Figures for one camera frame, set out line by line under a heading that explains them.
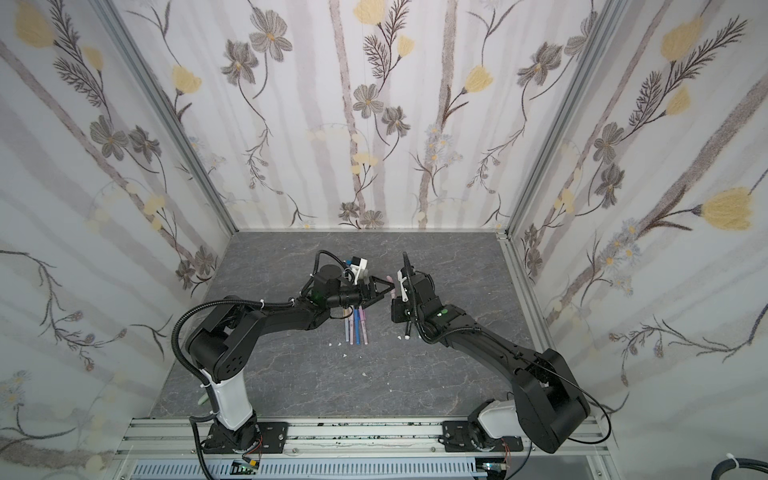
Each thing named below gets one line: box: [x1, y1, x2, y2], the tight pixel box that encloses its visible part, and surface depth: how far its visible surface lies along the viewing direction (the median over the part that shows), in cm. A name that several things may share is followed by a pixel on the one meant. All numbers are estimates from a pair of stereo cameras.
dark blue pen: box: [353, 308, 361, 345], surface depth 95 cm
